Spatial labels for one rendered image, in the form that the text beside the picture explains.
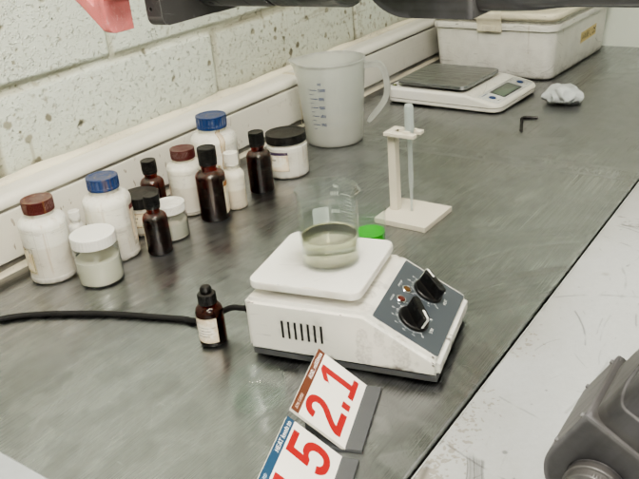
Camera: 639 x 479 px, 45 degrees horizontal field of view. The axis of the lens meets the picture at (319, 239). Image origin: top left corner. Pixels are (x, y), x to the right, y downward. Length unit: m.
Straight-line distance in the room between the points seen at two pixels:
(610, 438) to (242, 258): 0.64
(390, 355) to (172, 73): 0.71
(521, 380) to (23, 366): 0.51
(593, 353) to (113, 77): 0.79
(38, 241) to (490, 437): 0.60
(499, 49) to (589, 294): 0.97
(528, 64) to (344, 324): 1.13
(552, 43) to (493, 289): 0.93
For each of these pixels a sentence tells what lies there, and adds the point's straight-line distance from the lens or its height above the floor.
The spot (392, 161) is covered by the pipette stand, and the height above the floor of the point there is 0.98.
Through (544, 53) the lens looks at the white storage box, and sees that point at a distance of 1.75.
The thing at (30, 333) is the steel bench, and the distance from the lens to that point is 0.94.
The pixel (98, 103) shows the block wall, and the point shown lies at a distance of 1.20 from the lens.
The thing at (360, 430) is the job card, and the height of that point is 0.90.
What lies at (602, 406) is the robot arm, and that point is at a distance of 0.46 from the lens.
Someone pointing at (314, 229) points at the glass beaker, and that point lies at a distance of 0.74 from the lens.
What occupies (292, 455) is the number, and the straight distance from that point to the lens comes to 0.63.
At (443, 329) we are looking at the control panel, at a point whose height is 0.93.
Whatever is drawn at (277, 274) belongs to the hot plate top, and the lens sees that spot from 0.77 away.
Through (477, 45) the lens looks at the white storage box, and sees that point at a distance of 1.81.
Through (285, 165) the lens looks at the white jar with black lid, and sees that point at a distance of 1.24.
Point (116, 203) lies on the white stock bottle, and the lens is 1.02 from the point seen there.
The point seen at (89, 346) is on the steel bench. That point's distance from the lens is 0.88.
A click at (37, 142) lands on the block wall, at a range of 1.14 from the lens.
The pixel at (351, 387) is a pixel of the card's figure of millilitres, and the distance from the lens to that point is 0.73.
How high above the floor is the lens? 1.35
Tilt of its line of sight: 26 degrees down
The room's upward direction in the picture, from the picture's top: 5 degrees counter-clockwise
